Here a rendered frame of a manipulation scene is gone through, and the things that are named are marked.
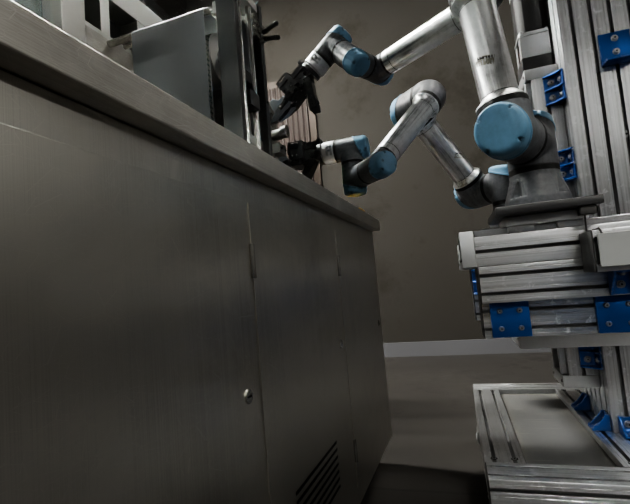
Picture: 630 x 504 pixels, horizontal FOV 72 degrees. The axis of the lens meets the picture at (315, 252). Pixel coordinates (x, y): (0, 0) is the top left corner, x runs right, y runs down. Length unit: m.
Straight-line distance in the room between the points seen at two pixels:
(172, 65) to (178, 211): 0.82
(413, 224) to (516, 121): 2.88
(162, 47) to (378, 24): 3.32
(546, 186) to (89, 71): 0.98
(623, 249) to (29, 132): 0.99
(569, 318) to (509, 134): 0.46
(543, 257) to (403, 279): 2.78
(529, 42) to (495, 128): 0.55
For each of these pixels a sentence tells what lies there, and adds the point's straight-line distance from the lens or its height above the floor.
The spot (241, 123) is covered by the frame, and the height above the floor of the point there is 1.06.
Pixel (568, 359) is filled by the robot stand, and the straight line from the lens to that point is 1.43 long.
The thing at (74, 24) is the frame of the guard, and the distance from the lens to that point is 0.57.
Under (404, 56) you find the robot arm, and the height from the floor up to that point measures 1.35.
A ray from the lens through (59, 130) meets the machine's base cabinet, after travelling 0.45.
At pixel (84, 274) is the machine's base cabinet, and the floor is 0.70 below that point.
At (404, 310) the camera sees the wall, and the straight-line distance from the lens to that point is 3.87.
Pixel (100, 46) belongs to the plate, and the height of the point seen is 1.40.
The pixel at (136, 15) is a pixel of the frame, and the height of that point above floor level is 1.59.
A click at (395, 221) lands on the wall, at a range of 3.90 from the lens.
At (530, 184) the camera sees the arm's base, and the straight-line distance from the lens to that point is 1.17.
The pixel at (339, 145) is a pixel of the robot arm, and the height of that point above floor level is 1.12.
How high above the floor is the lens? 0.67
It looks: 4 degrees up
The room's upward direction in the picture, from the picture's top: 5 degrees counter-clockwise
